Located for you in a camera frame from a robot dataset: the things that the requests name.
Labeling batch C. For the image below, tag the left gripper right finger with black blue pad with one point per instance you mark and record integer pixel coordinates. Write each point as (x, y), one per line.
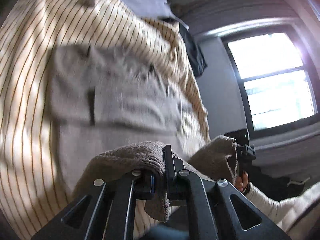
(216, 209)

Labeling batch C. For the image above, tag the left gripper left finger with black blue pad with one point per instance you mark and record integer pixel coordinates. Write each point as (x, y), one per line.
(106, 210)

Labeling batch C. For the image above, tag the taupe knit garment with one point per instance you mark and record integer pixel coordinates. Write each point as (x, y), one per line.
(114, 113)

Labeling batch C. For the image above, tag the white sleeve forearm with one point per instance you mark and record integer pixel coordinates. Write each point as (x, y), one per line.
(295, 216)

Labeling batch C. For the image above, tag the person's right hand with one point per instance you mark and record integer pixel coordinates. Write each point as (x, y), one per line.
(242, 183)

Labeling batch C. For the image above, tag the window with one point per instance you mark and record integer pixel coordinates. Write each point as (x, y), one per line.
(277, 79)

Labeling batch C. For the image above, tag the dark garment at bed edge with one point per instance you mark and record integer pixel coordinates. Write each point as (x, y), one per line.
(194, 52)

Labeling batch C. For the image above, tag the cream striped blanket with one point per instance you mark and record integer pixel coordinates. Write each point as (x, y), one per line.
(31, 188)

